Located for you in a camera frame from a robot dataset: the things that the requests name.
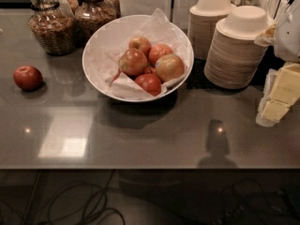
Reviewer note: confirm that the glass granola jar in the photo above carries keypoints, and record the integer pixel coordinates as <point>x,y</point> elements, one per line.
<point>53,30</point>
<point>92,14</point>

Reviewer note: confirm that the front red apple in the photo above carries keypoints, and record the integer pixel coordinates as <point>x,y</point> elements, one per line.
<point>149,83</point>

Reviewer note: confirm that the left glass granola jar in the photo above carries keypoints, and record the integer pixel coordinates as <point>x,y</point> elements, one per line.
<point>53,30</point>

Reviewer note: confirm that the right yellow apple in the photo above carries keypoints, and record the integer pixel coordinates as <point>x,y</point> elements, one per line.
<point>169,67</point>

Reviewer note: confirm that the left yellow-red apple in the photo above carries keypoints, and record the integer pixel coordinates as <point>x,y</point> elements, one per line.
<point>133,62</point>

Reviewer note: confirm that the white paper liner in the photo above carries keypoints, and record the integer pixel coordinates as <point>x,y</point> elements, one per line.
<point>159,28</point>

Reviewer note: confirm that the front stack paper bowls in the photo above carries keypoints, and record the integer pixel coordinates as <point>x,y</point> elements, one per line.
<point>233,56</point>

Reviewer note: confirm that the middle glass granola jar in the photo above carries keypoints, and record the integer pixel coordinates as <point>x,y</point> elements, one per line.
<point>92,14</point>

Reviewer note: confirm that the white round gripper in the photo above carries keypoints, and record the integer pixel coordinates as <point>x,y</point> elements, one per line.
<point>289,38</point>

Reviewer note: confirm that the rear glass jar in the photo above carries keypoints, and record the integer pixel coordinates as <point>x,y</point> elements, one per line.
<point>68,6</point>

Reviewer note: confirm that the red apple on table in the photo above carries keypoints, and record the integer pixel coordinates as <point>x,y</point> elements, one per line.
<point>28,78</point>

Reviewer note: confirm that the rear stack paper bowls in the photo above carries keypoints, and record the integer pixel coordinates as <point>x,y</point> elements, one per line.
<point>202,21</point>

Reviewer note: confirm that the white bowl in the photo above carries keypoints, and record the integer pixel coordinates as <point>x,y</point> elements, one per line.
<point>100,52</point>

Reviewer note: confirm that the top apple in bowl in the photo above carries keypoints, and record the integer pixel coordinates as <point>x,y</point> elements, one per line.
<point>140,43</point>

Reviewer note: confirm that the stack paper bowls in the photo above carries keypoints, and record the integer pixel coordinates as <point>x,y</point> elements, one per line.
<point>202,21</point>
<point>233,56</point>

